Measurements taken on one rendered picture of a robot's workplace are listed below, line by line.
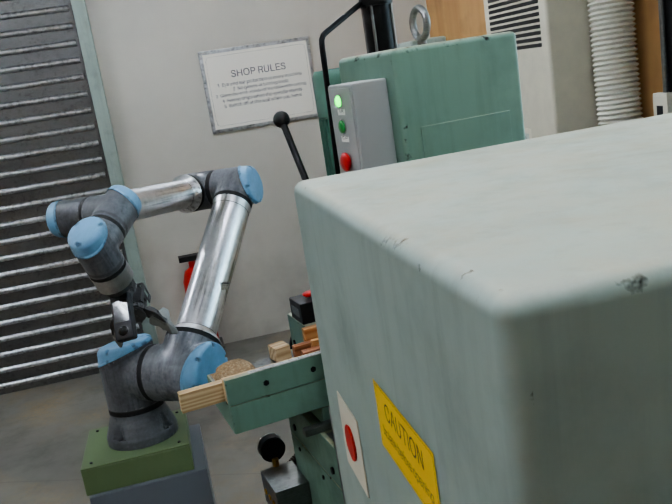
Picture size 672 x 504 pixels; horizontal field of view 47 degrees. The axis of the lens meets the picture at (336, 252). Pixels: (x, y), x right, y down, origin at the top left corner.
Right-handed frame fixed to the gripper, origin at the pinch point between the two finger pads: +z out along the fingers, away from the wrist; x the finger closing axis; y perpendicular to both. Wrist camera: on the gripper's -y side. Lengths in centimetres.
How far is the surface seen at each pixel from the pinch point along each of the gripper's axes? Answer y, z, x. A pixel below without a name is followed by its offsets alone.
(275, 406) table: -38, -12, -35
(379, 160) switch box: -36, -63, -67
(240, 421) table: -41, -14, -28
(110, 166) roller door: 229, 89, 79
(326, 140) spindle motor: -4, -48, -58
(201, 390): -36.1, -20.0, -22.2
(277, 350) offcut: -20.5, -8.9, -35.1
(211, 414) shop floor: 97, 155, 41
